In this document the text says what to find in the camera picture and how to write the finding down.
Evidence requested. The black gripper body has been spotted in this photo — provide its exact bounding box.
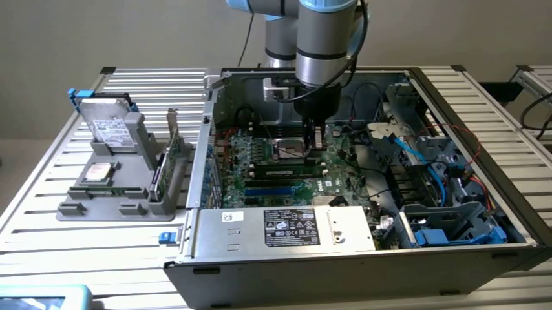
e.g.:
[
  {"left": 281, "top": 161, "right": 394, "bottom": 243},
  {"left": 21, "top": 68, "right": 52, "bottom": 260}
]
[{"left": 293, "top": 82, "right": 342, "bottom": 126}]

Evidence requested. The green RAM stick with label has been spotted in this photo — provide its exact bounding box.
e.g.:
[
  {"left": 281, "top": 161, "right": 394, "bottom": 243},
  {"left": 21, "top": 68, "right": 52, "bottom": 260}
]
[{"left": 251, "top": 164, "right": 325, "bottom": 179}]

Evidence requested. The green RAM stick bare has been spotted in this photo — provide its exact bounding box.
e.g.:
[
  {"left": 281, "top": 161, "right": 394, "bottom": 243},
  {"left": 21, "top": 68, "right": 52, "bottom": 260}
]
[{"left": 69, "top": 185, "right": 142, "bottom": 198}]

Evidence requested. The green Dell motherboard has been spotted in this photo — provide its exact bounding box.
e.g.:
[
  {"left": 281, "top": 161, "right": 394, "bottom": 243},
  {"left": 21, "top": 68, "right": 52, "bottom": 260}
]
[{"left": 210, "top": 124, "right": 373, "bottom": 209}]

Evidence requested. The blue expansion slot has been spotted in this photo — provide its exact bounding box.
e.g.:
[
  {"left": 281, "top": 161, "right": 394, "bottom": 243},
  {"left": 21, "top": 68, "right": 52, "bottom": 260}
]
[{"left": 245, "top": 188, "right": 295, "bottom": 197}]

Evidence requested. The green graphics card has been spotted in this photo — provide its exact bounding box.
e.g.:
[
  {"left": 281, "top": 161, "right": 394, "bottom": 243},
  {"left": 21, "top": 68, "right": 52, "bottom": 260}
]
[{"left": 148, "top": 107, "right": 187, "bottom": 202}]

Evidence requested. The silver power supply unit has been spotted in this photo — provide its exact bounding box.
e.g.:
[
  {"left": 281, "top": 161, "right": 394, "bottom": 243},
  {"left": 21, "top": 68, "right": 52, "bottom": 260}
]
[{"left": 188, "top": 205, "right": 377, "bottom": 260}]

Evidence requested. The grey metal disk bay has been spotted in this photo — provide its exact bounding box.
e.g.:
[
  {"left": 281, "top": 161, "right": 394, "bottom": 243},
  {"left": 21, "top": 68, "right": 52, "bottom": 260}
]
[{"left": 397, "top": 135, "right": 525, "bottom": 249}]

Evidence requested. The blue plastic disk tray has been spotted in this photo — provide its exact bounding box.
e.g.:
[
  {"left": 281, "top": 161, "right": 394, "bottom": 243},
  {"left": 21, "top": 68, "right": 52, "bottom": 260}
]
[{"left": 412, "top": 225, "right": 507, "bottom": 249}]

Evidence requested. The black box between tables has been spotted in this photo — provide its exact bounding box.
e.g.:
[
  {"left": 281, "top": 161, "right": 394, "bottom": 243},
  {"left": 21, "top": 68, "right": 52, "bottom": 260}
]
[{"left": 477, "top": 81, "right": 519, "bottom": 103}]

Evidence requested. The open black PC case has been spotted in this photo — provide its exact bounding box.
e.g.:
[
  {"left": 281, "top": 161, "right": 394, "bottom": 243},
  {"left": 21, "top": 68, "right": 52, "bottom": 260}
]
[{"left": 162, "top": 65, "right": 549, "bottom": 310}]

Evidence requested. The blue plastic clip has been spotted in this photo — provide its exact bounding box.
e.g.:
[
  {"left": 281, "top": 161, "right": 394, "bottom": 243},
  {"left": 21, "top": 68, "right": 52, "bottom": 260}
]
[{"left": 156, "top": 230, "right": 183, "bottom": 247}]

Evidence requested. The silver hard disk with label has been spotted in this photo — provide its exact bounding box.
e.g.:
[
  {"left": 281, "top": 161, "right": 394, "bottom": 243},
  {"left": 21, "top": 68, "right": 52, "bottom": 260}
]
[{"left": 79, "top": 98, "right": 135, "bottom": 149}]

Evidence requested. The grey plastic parts rack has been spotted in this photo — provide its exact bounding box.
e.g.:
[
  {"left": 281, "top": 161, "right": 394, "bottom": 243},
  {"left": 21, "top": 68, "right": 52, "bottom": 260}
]
[{"left": 55, "top": 111, "right": 195, "bottom": 222}]

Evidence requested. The silver CPU chip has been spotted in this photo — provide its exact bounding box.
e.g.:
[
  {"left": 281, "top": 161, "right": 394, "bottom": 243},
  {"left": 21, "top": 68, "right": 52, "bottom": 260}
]
[{"left": 79, "top": 162, "right": 118, "bottom": 185}]

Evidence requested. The neighbouring slatted metal table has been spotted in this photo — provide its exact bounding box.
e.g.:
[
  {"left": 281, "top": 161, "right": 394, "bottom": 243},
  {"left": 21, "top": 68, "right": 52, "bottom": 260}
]
[{"left": 509, "top": 64, "right": 552, "bottom": 140}]

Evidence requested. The teal device with screen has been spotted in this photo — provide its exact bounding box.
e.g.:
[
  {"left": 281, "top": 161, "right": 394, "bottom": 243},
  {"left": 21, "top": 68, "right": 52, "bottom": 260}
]
[{"left": 0, "top": 284, "right": 94, "bottom": 310}]

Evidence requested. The CPU socket with metal frame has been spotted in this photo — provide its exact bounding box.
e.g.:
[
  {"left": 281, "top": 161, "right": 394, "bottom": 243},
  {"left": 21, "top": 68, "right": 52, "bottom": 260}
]
[{"left": 267, "top": 138, "right": 313, "bottom": 160}]

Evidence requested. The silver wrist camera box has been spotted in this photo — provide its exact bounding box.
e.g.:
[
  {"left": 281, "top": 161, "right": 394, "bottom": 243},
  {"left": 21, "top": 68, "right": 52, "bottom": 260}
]
[{"left": 262, "top": 76, "right": 299, "bottom": 103}]

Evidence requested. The black looped internal wire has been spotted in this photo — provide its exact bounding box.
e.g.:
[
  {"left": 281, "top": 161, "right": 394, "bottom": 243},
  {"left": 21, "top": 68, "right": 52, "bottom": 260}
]
[{"left": 349, "top": 81, "right": 385, "bottom": 130}]

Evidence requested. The light blue SATA wire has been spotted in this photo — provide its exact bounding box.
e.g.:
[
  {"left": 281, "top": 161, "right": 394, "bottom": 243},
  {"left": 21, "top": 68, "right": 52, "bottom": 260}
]
[{"left": 385, "top": 134, "right": 426, "bottom": 162}]

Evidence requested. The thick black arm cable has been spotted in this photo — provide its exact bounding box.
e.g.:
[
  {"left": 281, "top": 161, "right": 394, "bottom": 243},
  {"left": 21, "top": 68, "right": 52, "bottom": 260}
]
[{"left": 274, "top": 0, "right": 372, "bottom": 104}]

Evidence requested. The thin black hanging cable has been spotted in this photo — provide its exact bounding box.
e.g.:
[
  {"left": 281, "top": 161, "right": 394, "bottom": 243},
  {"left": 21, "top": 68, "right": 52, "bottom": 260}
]
[{"left": 238, "top": 13, "right": 257, "bottom": 68}]

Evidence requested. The dark blue SATA wire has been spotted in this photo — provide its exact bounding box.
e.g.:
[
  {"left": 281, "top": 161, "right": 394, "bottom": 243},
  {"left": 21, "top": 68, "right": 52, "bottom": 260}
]
[{"left": 424, "top": 160, "right": 454, "bottom": 208}]

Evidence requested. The thin red wire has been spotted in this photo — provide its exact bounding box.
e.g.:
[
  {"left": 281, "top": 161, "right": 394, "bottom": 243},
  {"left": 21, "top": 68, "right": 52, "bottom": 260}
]
[{"left": 424, "top": 123, "right": 482, "bottom": 169}]

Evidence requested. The red yellow power wire bundle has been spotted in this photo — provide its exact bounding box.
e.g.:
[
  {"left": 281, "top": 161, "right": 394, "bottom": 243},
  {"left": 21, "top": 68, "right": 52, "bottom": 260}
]
[{"left": 469, "top": 174, "right": 500, "bottom": 212}]

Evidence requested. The black cable loop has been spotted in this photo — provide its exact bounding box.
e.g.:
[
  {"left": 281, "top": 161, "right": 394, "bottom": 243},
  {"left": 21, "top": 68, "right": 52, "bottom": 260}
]
[{"left": 520, "top": 92, "right": 552, "bottom": 134}]

